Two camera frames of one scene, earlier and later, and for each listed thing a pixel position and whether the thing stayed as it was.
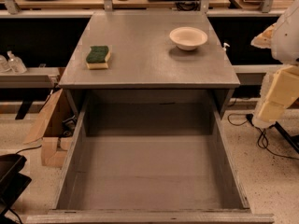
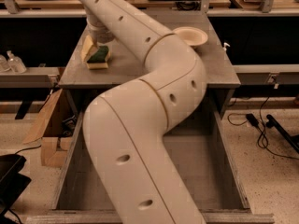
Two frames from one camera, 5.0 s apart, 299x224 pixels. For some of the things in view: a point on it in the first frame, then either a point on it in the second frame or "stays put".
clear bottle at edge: [5, 66] stays put
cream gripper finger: [283, 91] to [88, 44]
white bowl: [188, 38] stays put
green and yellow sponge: [97, 58] stays put
